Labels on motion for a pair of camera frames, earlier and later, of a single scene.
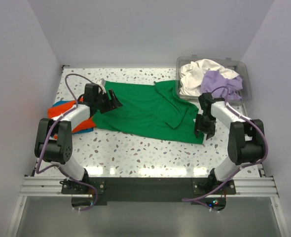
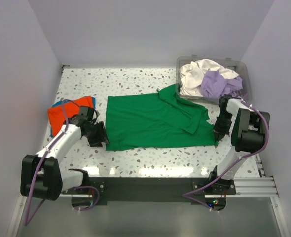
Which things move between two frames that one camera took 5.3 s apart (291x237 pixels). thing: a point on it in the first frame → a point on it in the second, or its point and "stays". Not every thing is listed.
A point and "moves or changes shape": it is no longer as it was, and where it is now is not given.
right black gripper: [205, 125] → [220, 126]
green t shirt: [159, 110] moves or changes shape
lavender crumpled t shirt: [230, 89] stays
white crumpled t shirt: [192, 74] stays
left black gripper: [106, 101] → [97, 135]
